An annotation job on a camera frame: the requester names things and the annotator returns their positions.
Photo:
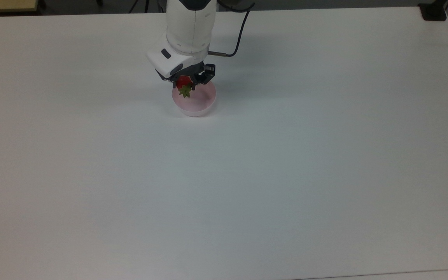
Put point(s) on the black tripod legs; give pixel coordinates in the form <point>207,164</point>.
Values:
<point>145,5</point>

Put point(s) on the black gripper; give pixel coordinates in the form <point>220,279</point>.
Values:
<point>195,72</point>

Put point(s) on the pink plastic bowl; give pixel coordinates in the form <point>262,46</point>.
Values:
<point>200,103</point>

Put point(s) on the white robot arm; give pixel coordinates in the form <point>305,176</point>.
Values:
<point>187,31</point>

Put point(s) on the red strawberry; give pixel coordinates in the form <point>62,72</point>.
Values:
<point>184,82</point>

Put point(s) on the yellow wooden table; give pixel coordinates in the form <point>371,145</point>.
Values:
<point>4,4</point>

